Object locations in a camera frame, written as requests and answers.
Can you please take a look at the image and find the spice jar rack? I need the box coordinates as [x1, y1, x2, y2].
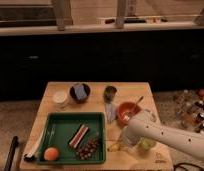
[173, 90, 204, 134]

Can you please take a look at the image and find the yellow banana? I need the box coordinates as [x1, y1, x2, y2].
[107, 142, 122, 152]

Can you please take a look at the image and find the black cable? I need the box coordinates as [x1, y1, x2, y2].
[173, 161, 204, 171]

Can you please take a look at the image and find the green tray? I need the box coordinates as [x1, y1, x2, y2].
[37, 112, 106, 165]

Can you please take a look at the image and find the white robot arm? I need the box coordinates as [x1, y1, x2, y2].
[121, 109, 204, 160]

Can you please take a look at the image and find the dark bowl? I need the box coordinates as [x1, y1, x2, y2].
[69, 83, 91, 103]

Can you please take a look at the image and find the orange fruit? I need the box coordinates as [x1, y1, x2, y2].
[44, 147, 59, 161]

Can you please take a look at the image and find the metal cup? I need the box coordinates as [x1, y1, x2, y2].
[104, 86, 117, 102]

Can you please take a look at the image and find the red bowl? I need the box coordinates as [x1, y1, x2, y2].
[117, 102, 141, 125]

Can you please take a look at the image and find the wooden shelf rail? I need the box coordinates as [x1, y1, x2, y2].
[0, 21, 204, 36]

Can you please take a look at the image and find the black stick on floor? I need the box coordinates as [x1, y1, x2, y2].
[4, 136, 19, 171]

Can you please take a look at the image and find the metal fork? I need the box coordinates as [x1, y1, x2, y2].
[124, 96, 144, 121]

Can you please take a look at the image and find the green plastic cup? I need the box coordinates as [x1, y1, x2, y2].
[139, 137, 156, 151]

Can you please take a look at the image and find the blue sponge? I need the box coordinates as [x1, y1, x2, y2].
[74, 84, 87, 100]

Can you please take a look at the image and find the white paper cup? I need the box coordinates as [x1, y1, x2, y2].
[52, 91, 67, 108]

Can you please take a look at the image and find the grey folded cloth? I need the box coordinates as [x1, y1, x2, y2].
[105, 103, 117, 123]

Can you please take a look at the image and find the bunch of dark grapes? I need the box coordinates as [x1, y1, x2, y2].
[76, 137, 100, 160]

